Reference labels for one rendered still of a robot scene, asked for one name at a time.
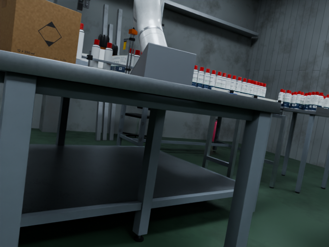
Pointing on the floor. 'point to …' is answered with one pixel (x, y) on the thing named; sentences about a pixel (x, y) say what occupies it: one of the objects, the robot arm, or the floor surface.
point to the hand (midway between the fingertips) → (82, 7)
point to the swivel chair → (136, 124)
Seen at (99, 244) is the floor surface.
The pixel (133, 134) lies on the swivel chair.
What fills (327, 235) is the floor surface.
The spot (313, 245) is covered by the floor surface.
